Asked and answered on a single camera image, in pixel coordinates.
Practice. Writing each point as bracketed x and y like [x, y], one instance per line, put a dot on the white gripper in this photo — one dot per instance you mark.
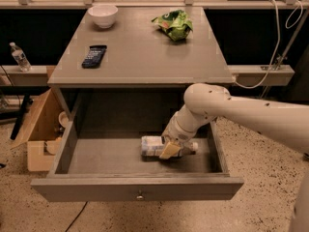
[170, 131]

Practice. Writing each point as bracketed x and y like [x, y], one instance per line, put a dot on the blue label plastic bottle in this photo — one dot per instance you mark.
[153, 146]

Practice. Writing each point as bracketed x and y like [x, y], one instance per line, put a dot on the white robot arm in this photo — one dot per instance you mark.
[267, 144]

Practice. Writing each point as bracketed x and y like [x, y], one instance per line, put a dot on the small metal drawer knob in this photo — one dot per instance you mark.
[140, 196]

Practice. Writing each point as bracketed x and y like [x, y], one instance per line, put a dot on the grey open top drawer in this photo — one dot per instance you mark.
[100, 160]

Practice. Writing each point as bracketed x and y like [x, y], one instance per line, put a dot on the grey cabinet with counter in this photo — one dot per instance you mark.
[143, 72]

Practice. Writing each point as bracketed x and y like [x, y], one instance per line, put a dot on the clear water bottle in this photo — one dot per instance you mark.
[20, 57]

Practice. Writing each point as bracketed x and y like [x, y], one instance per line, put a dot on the white cup in box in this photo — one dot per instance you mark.
[63, 119]

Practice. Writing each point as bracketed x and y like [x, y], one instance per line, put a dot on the green chip bag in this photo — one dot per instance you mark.
[176, 24]

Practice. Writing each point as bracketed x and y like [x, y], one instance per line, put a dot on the cardboard box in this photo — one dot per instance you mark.
[40, 132]

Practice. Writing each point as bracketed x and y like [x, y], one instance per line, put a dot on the white ceramic bowl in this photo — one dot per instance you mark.
[104, 16]

